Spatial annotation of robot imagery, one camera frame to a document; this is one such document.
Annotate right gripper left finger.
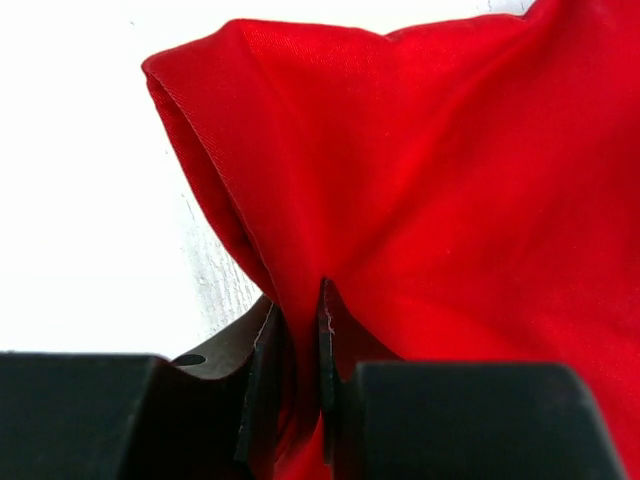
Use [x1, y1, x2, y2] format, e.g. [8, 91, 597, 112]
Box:
[1, 297, 282, 479]

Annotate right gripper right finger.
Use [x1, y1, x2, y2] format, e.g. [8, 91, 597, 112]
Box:
[317, 280, 627, 479]

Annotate red trousers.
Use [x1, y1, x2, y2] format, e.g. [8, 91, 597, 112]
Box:
[142, 1, 639, 479]

